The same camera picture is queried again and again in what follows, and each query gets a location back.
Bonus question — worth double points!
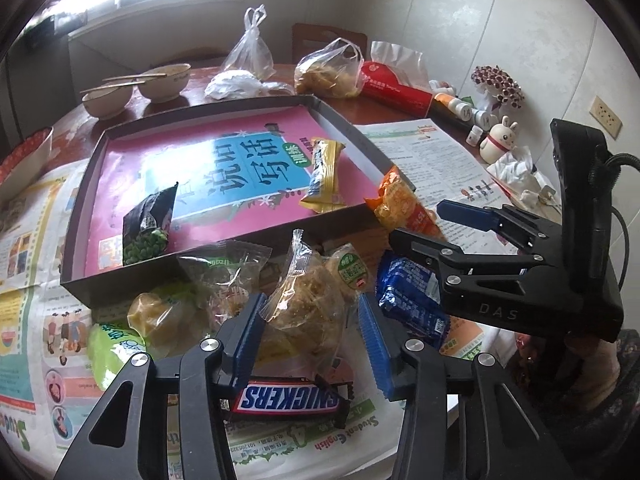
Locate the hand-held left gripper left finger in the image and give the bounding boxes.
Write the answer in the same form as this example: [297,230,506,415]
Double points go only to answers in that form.
[52,292,268,480]

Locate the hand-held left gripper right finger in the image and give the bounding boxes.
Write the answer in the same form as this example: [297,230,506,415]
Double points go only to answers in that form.
[357,292,576,480]

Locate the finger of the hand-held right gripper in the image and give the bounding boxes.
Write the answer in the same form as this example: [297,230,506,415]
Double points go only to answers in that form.
[436,199,565,256]
[389,229,566,328]

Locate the orange snack packet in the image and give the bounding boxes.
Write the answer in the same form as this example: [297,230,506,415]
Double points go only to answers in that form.
[364,165,442,241]

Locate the clear-wrapped red candy packet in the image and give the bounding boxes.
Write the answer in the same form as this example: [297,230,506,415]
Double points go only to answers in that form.
[176,240,273,333]

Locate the clear-wrapped floss pastry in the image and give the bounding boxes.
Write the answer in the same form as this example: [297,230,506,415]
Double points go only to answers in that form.
[260,229,358,361]

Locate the round pastry with green label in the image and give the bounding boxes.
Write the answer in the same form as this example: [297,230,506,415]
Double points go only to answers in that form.
[325,242,375,293]

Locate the yellow-green pastry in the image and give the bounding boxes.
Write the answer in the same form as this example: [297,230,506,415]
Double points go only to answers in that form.
[126,282,213,358]

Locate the dark cardboard box tray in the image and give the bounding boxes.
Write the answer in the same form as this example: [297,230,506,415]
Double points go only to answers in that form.
[60,94,417,309]

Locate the light green snack packet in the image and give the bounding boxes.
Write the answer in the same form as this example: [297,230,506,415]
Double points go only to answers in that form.
[87,322,151,392]

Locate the person's right hand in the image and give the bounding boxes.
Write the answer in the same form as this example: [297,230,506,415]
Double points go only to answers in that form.
[565,332,621,398]

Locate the blue snack packet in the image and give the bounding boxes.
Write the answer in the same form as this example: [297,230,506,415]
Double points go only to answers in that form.
[376,251,451,352]

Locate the newspaper with green header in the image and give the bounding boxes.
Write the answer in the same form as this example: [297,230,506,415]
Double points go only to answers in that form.
[357,119,526,261]

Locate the crumpled white tissue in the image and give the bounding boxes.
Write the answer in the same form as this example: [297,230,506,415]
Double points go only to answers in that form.
[487,146,553,206]

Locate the brown chocolate bar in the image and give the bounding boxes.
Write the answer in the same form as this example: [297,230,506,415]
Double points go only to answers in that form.
[220,375,357,424]

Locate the white rabbit figurine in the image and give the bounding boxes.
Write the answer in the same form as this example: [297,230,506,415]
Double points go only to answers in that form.
[479,116,520,162]

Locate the yellow snack bar packet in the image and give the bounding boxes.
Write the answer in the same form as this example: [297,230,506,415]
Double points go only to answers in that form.
[299,138,347,214]

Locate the red and white flower ornament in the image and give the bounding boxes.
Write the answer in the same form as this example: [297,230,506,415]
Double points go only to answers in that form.
[471,65,525,111]

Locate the red tissue pack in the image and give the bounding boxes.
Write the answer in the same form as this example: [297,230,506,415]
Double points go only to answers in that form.
[360,40,434,117]

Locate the black green pea packet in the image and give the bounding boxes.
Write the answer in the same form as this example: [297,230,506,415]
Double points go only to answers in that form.
[122,181,180,267]

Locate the plastic bag of fried food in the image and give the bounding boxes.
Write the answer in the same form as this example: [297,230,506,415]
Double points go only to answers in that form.
[294,38,365,99]

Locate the newspaper with pink circles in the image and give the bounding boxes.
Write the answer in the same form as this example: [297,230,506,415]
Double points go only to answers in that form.
[0,280,488,480]

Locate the wooden dining chair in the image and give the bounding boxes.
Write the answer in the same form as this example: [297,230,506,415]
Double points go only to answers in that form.
[291,22,369,62]

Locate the colourful newspaper with cartoons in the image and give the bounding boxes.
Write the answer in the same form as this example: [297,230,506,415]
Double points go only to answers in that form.
[0,160,98,293]

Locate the crumpled white plastic bag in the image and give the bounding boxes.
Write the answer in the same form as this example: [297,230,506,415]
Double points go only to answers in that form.
[204,71,296,101]

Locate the tied clear plastic bag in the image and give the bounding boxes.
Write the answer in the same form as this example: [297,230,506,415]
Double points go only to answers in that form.
[220,5,276,82]

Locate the cream ceramic bowl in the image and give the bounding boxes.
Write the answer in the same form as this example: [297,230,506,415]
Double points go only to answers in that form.
[137,63,192,103]
[81,82,135,120]

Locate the wooden chopstick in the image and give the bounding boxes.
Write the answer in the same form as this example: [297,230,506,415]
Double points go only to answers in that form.
[102,72,169,84]
[80,79,147,94]

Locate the bowl of red fruit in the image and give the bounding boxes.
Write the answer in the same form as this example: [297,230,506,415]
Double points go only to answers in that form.
[0,126,54,187]

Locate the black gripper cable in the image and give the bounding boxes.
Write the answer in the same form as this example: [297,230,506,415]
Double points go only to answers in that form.
[606,152,640,286]

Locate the wall power outlet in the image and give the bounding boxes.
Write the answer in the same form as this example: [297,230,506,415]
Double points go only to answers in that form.
[590,95,623,139]

